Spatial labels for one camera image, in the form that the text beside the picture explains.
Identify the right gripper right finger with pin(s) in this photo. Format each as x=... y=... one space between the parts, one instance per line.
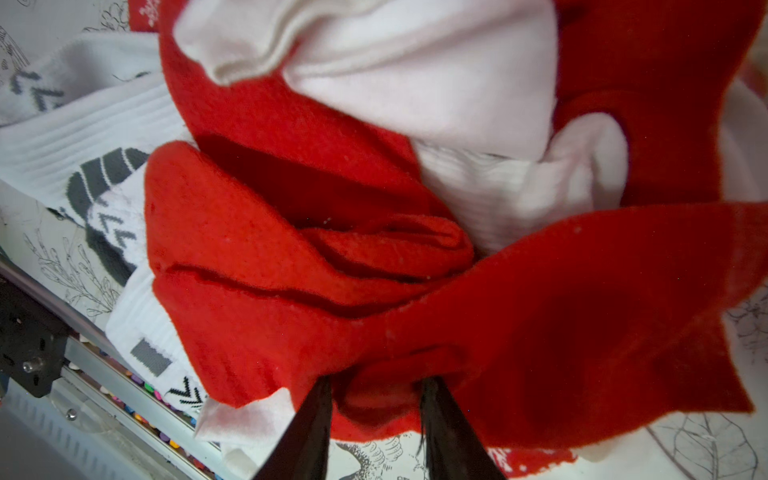
x=452 y=449

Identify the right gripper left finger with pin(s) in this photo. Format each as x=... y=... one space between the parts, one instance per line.
x=302 y=451

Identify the plain red sock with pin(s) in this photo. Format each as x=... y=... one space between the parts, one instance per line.
x=293 y=241

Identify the red snowflake sock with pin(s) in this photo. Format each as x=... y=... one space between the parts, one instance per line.
x=518 y=463

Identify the plain white sock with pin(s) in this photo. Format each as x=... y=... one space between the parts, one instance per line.
x=471 y=83

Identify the white sock chevron pattern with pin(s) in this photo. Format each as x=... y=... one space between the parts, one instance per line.
x=77 y=130

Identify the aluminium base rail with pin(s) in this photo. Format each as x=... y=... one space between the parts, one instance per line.
x=69 y=406

